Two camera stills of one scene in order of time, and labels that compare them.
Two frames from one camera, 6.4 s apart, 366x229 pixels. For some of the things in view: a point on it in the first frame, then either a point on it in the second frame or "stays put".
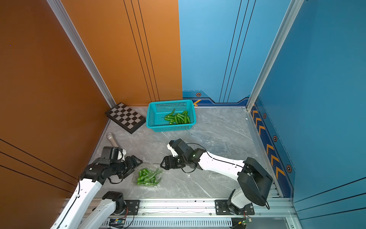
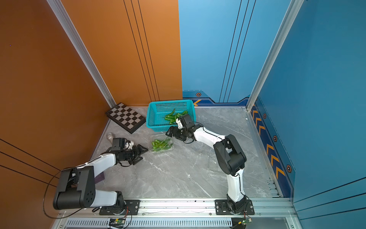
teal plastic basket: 157,111 stays put
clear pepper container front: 148,176 -> 160,143
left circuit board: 117,223 stays put
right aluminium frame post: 293,10 stays put
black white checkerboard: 127,118 stays put
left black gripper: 131,165 -> 140,150
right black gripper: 167,163 -> 175,134
